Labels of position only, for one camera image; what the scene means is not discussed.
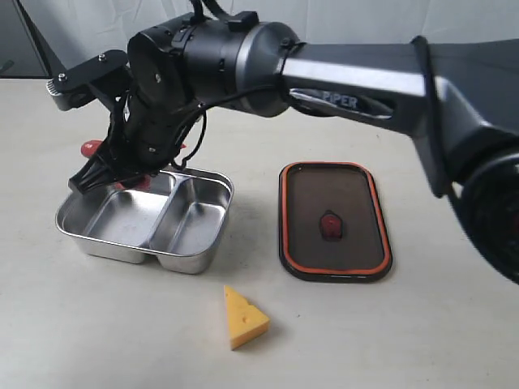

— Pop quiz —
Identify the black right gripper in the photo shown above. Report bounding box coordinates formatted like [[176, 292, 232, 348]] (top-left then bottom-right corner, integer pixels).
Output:
[[67, 64, 204, 195]]

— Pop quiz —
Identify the red toy sausage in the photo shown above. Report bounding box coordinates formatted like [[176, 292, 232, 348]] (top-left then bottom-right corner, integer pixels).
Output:
[[80, 139, 151, 190]]

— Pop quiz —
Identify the dark transparent box lid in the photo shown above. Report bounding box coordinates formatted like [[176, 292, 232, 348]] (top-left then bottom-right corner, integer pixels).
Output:
[[278, 161, 393, 283]]

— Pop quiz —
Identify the yellow toy cheese wedge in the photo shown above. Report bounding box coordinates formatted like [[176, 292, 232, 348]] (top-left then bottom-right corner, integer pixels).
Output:
[[224, 285, 270, 350]]

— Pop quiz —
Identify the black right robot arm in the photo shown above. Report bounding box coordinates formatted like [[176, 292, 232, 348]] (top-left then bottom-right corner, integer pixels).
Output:
[[69, 11, 518, 281]]

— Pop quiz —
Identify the stainless steel lunch box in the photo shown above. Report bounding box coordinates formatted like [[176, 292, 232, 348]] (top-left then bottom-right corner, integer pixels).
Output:
[[55, 169, 234, 275]]

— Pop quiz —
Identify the white backdrop curtain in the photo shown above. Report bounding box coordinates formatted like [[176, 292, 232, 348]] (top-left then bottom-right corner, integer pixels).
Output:
[[15, 0, 519, 84]]

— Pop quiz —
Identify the dark panel at left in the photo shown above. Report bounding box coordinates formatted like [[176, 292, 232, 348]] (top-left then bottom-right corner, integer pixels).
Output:
[[0, 0, 66, 79]]

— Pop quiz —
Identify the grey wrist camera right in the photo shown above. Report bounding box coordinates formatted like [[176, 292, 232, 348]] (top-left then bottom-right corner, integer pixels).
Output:
[[46, 49, 132, 111]]

